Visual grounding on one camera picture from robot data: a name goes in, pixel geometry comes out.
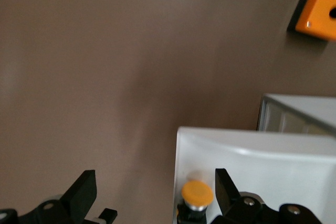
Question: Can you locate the yellow push button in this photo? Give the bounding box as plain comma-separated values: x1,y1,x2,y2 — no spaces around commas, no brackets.
176,180,214,224

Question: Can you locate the orange button enclosure box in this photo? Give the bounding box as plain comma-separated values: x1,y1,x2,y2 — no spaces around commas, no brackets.
287,0,336,41

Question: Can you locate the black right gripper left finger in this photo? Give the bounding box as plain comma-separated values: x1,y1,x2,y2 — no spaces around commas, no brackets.
0,170,98,224

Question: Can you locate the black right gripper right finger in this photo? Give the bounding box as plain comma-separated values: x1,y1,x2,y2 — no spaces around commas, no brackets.
212,168,323,224

